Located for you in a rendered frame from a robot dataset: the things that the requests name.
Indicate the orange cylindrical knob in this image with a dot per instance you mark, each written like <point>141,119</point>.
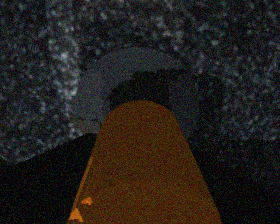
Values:
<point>142,171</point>

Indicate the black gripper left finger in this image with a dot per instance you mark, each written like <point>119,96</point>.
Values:
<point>42,190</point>

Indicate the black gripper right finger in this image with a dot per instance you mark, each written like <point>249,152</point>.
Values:
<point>238,200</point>

